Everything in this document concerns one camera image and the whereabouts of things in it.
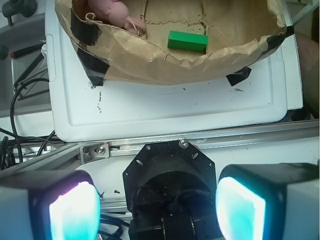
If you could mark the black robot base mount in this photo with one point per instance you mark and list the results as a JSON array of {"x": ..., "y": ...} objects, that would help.
[{"x": 171, "y": 197}]

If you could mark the white plastic tray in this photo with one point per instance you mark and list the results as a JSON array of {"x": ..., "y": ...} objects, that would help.
[{"x": 117, "y": 109}]

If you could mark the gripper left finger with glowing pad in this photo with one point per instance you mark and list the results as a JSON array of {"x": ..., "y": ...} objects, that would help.
[{"x": 49, "y": 205}]

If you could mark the green rectangular block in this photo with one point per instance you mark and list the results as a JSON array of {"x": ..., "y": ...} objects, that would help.
[{"x": 187, "y": 41}]

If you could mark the pink plush bunny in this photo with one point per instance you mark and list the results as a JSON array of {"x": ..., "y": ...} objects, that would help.
[{"x": 116, "y": 13}]

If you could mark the brown paper bag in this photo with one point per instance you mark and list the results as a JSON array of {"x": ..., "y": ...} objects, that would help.
[{"x": 240, "y": 32}]

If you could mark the aluminium extrusion rail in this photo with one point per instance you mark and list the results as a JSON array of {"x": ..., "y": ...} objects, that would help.
[{"x": 295, "y": 141}]

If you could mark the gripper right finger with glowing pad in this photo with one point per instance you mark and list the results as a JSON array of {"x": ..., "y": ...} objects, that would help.
[{"x": 269, "y": 201}]

